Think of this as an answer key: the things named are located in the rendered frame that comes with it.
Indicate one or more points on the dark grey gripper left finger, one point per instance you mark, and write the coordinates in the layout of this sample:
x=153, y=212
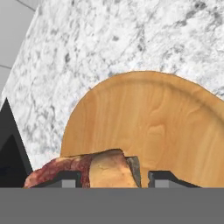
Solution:
x=69, y=176

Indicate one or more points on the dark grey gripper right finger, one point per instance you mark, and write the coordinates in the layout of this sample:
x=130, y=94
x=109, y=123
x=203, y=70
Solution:
x=159, y=176

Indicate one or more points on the red and tan raw meat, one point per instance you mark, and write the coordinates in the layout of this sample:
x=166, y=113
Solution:
x=109, y=170

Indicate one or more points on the round wooden plate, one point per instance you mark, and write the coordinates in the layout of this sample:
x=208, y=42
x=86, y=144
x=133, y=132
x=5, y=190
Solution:
x=163, y=122

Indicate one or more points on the dark open drawer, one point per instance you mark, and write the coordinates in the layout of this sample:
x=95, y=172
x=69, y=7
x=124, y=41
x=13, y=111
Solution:
x=11, y=157

